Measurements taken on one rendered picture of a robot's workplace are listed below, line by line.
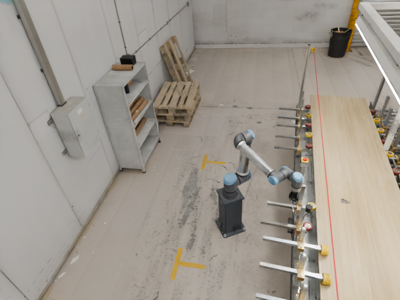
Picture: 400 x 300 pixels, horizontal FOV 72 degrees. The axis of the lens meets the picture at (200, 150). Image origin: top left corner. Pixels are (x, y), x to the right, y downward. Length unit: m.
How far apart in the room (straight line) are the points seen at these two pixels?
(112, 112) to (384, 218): 3.46
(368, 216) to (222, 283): 1.64
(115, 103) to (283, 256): 2.94
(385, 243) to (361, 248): 0.22
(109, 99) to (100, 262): 2.11
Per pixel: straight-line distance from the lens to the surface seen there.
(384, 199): 3.27
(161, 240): 3.77
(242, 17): 9.76
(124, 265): 3.70
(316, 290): 2.79
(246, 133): 2.83
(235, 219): 3.56
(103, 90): 4.06
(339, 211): 2.99
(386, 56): 2.13
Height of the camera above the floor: 3.04
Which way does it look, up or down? 37 degrees down
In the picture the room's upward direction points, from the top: 5 degrees counter-clockwise
